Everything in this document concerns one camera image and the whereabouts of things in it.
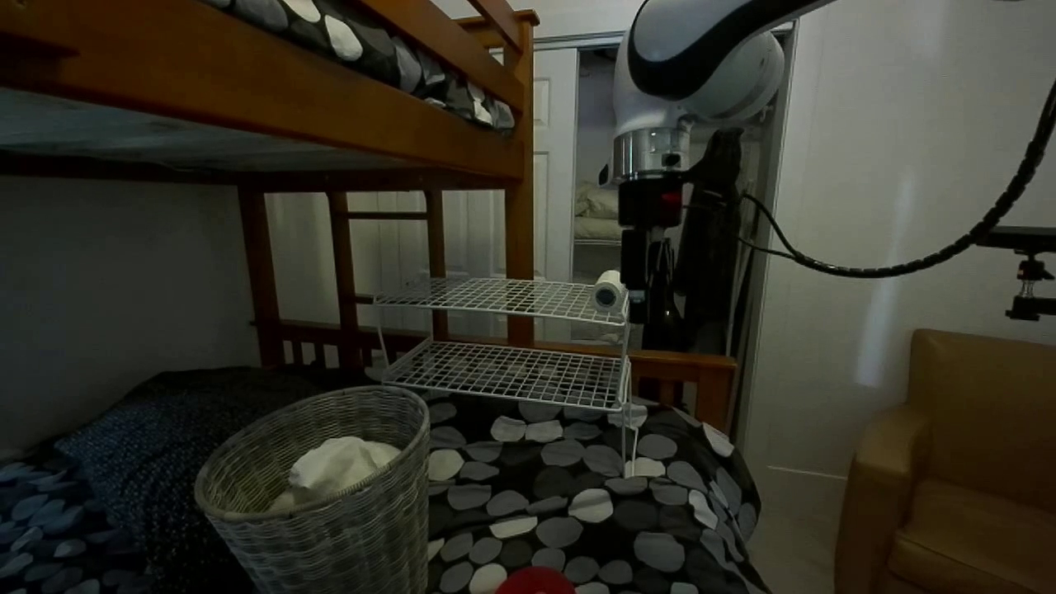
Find wooden bunk bed frame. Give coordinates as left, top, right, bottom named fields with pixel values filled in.
left=0, top=0, right=742, bottom=435

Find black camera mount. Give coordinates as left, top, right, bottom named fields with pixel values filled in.
left=973, top=226, right=1056, bottom=325

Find grey woven basket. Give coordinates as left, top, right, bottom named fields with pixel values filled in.
left=192, top=383, right=433, bottom=594

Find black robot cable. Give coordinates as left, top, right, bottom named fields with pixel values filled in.
left=737, top=77, right=1056, bottom=281

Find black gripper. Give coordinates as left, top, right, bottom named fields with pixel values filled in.
left=616, top=174, right=686, bottom=335

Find dark hanging clothes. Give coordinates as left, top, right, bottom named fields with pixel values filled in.
left=670, top=125, right=768, bottom=356

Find white wire shelf rack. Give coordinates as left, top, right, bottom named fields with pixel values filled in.
left=367, top=270, right=652, bottom=465

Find red spice bottle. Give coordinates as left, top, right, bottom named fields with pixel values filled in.
left=493, top=564, right=576, bottom=594

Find brown leather armchair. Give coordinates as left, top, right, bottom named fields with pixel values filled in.
left=832, top=326, right=1056, bottom=594

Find pebble pattern bunk mattress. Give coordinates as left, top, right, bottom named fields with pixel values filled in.
left=209, top=0, right=520, bottom=134

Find dark speckled blanket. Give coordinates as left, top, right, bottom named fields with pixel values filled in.
left=47, top=363, right=372, bottom=594

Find pebble pattern duvet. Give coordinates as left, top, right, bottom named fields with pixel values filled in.
left=0, top=389, right=772, bottom=594

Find white panelled door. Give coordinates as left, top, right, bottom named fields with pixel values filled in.
left=531, top=43, right=585, bottom=283

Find white crumpled cloth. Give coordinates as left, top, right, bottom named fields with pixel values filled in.
left=267, top=434, right=407, bottom=516

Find lint roller with blue handle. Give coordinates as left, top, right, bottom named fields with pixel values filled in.
left=590, top=268, right=629, bottom=312

